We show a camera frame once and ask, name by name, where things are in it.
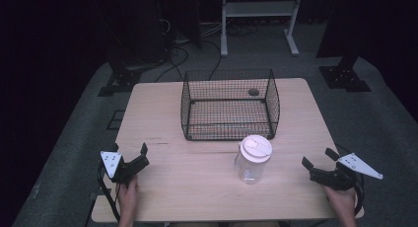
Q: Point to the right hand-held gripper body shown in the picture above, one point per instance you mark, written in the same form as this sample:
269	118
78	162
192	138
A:
335	180

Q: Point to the person's right hand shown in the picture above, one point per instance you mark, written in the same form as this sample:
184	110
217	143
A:
343	202

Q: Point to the black stand with base plate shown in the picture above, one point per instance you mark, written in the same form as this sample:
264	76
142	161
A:
123	79
343	77

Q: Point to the small dark round disc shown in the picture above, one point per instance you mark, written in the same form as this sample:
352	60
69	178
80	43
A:
253	91

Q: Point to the white metal stand frame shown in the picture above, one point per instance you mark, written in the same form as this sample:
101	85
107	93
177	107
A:
259	8

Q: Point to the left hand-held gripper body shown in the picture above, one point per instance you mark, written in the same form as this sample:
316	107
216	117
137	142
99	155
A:
126	169

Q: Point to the clear jar with white lid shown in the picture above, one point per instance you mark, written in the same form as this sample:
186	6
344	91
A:
254	149

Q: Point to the person's left hand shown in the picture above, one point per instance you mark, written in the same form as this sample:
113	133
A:
128	197

